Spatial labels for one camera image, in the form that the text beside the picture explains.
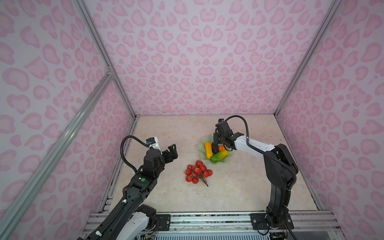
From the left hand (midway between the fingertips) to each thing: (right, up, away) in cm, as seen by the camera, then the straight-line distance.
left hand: (169, 145), depth 77 cm
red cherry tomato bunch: (+16, -16, +7) cm, 23 cm away
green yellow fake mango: (+28, -8, +13) cm, 32 cm away
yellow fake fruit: (+22, -5, +18) cm, 29 cm away
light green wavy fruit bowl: (+17, -6, +20) cm, 27 cm away
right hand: (+27, +4, +19) cm, 33 cm away
